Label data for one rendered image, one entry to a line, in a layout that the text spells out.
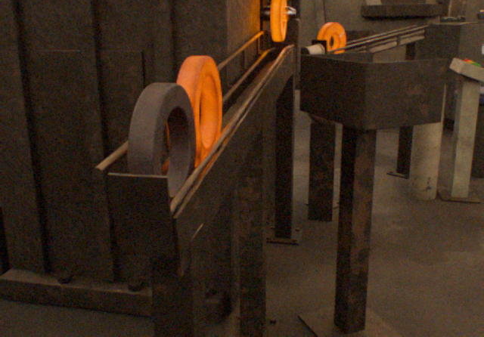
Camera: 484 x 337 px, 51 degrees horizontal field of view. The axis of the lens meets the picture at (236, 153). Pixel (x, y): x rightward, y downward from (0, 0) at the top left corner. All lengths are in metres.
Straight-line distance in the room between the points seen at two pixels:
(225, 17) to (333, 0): 3.20
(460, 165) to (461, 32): 1.41
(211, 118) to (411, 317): 0.90
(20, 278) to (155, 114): 1.13
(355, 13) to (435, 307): 3.11
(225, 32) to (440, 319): 0.97
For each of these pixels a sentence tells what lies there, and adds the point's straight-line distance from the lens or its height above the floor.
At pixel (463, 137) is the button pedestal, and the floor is 0.29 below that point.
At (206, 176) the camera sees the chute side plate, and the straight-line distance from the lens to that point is 0.73.
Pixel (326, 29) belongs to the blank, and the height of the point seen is 0.76.
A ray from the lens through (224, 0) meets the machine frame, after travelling 1.27.
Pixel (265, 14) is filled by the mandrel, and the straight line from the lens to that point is 1.71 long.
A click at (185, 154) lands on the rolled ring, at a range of 0.74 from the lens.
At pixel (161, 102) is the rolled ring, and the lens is 0.62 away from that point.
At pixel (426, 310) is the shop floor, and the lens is 1.60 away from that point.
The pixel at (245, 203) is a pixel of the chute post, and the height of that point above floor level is 0.37.
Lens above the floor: 0.81
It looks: 15 degrees down
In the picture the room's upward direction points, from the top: 1 degrees counter-clockwise
